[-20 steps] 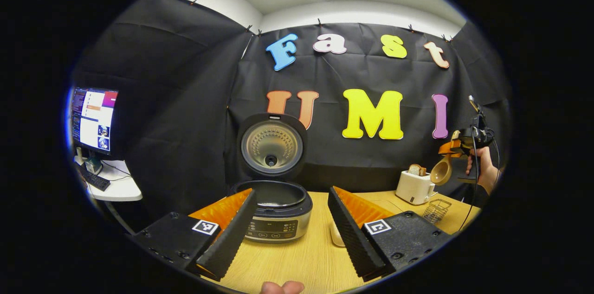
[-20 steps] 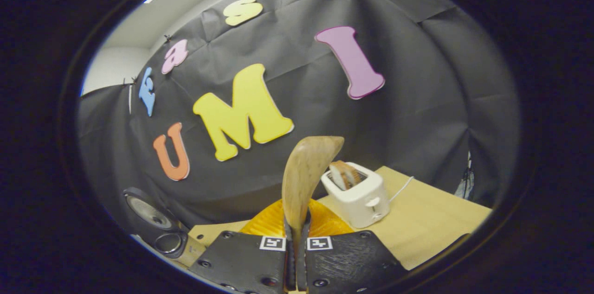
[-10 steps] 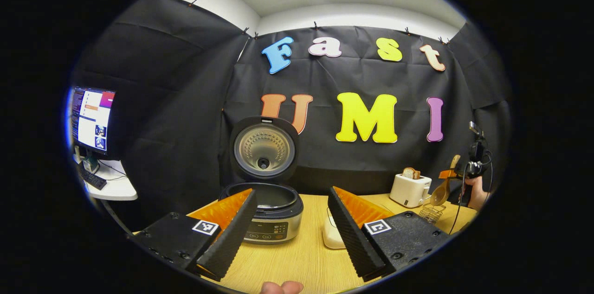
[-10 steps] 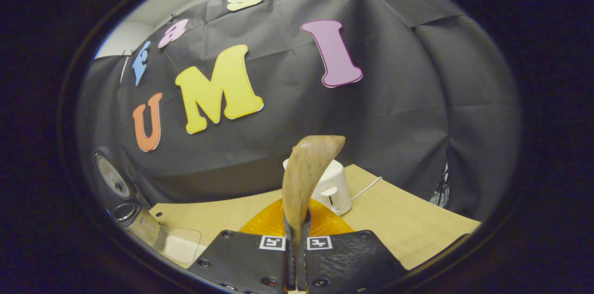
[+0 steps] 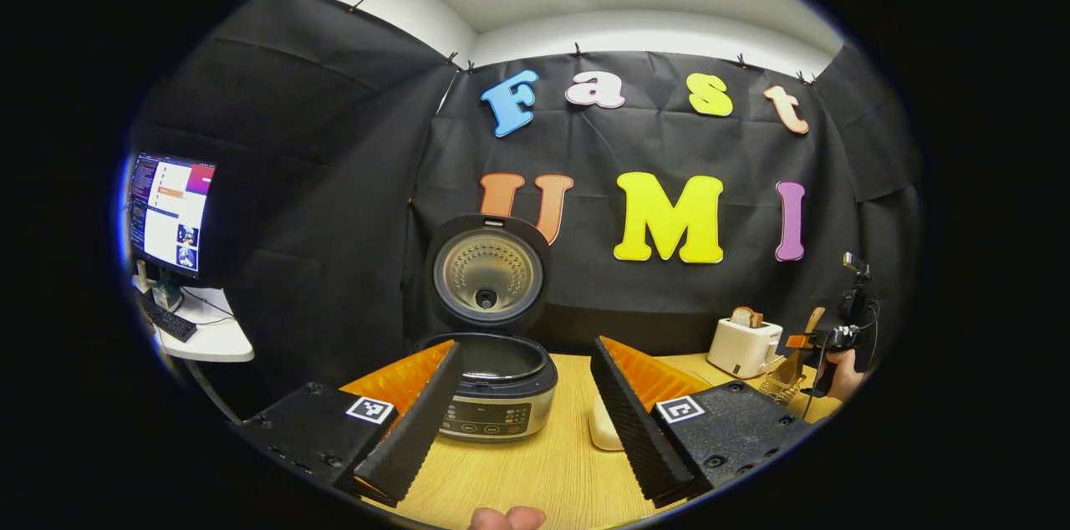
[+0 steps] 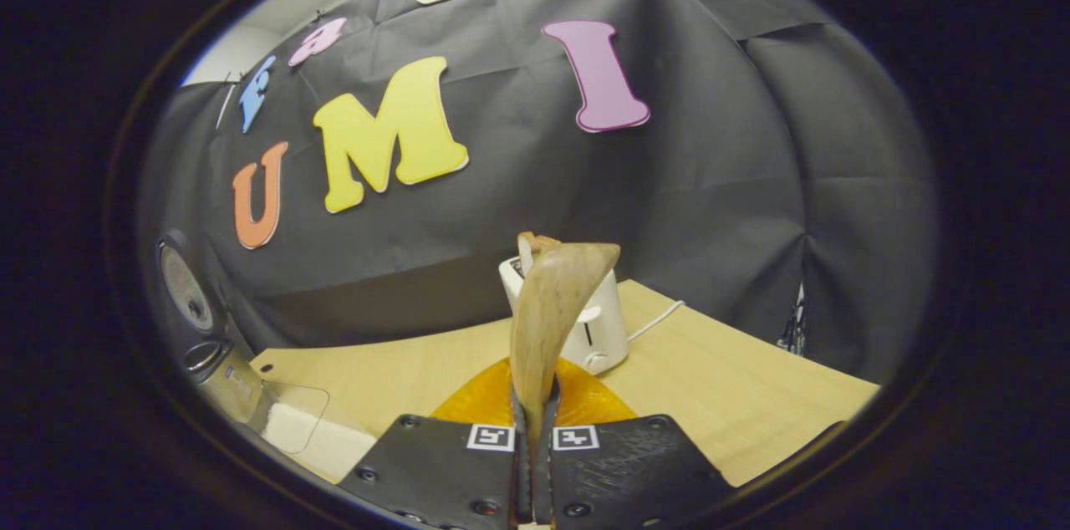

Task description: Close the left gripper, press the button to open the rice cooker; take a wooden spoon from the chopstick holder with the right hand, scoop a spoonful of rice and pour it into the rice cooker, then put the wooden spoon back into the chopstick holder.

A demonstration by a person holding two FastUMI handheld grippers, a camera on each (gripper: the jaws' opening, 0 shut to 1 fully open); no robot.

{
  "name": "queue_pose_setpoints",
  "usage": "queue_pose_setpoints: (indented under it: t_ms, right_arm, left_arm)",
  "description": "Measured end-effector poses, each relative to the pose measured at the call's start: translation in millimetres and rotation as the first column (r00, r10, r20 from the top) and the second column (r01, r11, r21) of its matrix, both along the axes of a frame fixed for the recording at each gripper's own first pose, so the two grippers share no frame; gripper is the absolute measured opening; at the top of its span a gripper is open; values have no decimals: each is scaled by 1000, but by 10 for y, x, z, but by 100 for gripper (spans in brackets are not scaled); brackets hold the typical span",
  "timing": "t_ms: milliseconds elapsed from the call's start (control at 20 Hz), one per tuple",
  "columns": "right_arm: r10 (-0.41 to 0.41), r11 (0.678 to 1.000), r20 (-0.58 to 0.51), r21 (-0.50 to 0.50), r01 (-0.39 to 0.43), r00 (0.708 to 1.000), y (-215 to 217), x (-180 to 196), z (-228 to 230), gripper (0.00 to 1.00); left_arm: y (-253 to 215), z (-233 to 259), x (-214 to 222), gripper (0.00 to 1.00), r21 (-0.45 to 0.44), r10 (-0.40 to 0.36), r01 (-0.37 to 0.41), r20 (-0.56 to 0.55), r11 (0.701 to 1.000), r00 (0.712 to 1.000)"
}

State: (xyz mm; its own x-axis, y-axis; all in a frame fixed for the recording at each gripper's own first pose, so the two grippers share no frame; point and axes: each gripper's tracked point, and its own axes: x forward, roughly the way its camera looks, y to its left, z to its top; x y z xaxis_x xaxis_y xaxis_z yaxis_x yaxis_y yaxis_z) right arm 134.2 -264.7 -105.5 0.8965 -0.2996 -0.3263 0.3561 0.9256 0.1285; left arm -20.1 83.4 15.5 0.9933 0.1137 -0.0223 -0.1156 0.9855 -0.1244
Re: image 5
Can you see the white side table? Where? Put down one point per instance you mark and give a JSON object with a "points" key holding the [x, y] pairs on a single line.
{"points": [[213, 338]]}

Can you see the dark grey rice cooker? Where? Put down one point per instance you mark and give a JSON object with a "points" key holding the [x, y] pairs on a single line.
{"points": [[489, 279]]}

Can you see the toast bread slice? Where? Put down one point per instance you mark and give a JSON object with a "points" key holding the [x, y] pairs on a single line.
{"points": [[746, 318]]}

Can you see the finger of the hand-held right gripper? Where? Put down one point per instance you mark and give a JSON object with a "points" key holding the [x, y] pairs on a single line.
{"points": [[800, 341]]}

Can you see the clear plastic container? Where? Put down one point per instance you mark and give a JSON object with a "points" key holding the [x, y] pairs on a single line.
{"points": [[603, 430]]}

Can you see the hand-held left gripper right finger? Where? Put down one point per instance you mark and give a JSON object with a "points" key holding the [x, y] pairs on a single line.
{"points": [[635, 430]]}

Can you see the white toaster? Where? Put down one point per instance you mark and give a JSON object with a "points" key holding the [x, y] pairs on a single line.
{"points": [[740, 348]]}

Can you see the wooden spoon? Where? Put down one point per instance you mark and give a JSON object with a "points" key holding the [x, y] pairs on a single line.
{"points": [[809, 325]]}

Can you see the computer monitor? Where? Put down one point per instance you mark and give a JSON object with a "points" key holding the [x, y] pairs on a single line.
{"points": [[171, 212]]}

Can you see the black keyboard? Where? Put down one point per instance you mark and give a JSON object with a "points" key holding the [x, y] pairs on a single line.
{"points": [[167, 321]]}

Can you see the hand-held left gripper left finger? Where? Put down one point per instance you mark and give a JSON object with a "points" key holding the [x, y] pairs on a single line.
{"points": [[414, 430]]}

